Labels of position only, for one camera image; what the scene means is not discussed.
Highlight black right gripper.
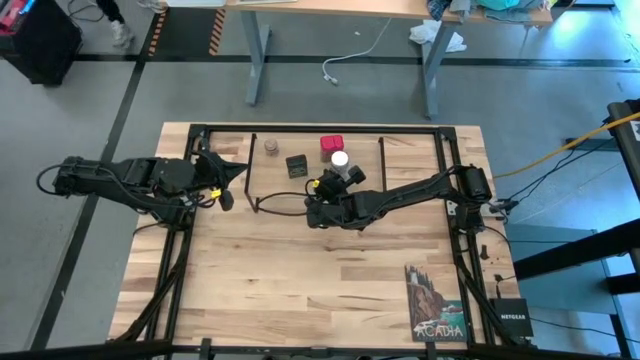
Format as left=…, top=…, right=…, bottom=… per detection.
left=312, top=164, right=367, bottom=204

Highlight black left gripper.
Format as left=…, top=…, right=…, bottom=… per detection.
left=192, top=141, right=250, bottom=212

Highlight bagel seasoning jar white lid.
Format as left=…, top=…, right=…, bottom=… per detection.
left=329, top=149, right=351, bottom=179

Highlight red spice tin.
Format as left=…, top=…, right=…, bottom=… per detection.
left=319, top=134, right=345, bottom=164

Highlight dark green spice tin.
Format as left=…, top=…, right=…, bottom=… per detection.
left=285, top=154, right=309, bottom=180

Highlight wooden shelf black metal legs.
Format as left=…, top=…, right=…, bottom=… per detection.
left=243, top=132, right=389, bottom=217

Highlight grey metal mounting plate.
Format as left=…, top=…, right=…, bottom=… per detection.
left=446, top=198, right=507, bottom=217

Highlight black mat hazard stripes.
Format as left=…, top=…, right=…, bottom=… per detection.
left=140, top=5, right=227, bottom=57

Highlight Acadia postcard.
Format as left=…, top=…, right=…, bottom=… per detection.
left=403, top=264, right=469, bottom=344

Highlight white crumpled cloth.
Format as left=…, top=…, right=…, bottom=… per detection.
left=408, top=18, right=468, bottom=54

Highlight wooden desk grey legs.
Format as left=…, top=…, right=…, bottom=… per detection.
left=157, top=0, right=554, bottom=121

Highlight white flat box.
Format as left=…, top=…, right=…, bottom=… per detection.
left=164, top=0, right=227, bottom=9

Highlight person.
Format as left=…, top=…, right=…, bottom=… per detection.
left=94, top=0, right=166, bottom=50

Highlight black crate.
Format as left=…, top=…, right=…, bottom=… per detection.
left=0, top=0, right=84, bottom=86

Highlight black metal stand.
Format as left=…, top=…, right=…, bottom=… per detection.
left=512, top=98, right=640, bottom=360

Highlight red item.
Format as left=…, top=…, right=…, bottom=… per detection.
left=0, top=0, right=26, bottom=36

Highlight black cable yellow tag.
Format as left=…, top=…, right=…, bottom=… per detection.
left=255, top=178, right=322, bottom=217
left=189, top=149, right=224, bottom=209

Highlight black metal table frame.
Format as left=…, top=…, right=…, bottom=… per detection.
left=104, top=123, right=539, bottom=360

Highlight white cable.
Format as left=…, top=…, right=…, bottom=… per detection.
left=321, top=17, right=392, bottom=86

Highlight black cable bundle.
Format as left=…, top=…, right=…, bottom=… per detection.
left=112, top=227, right=194, bottom=346

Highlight black Netgear switch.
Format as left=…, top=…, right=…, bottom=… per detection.
left=488, top=297, right=534, bottom=340

